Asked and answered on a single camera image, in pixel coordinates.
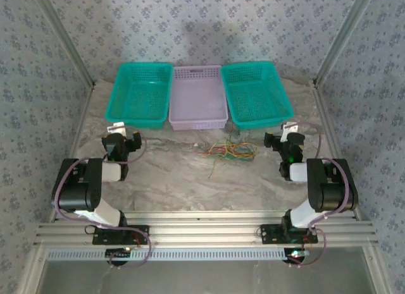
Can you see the teal plastic basket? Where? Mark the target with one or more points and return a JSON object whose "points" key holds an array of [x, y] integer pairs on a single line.
{"points": [[256, 95], [139, 95]]}

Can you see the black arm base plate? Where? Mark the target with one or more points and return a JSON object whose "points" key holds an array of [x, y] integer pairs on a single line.
{"points": [[139, 231], [269, 234]]}

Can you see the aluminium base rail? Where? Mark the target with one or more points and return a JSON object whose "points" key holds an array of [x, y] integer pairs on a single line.
{"points": [[205, 230]]}

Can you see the lilac plastic basket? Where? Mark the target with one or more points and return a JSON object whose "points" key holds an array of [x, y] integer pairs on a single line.
{"points": [[197, 98]]}

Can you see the aluminium frame post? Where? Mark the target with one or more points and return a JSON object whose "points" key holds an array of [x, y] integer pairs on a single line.
{"points": [[342, 38], [65, 38]]}

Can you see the aluminium side rail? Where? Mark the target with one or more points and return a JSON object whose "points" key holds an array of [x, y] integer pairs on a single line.
{"points": [[326, 117], [81, 120]]}

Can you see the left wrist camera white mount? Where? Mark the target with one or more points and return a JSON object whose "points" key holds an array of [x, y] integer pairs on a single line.
{"points": [[116, 127]]}

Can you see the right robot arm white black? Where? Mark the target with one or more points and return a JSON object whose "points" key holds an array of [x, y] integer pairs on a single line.
{"points": [[332, 196]]}

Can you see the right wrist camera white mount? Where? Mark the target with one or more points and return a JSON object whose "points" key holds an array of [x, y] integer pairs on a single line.
{"points": [[290, 127]]}

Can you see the black controller board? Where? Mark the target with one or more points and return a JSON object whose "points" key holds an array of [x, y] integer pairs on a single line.
{"points": [[294, 255], [117, 253]]}

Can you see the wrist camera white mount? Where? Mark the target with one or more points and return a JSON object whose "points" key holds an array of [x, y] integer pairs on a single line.
{"points": [[116, 127], [290, 127]]}

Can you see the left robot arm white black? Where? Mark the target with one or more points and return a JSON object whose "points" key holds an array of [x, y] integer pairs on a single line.
{"points": [[72, 193]]}

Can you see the marble pattern table sheet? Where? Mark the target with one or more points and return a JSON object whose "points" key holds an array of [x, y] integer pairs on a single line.
{"points": [[190, 186]]}

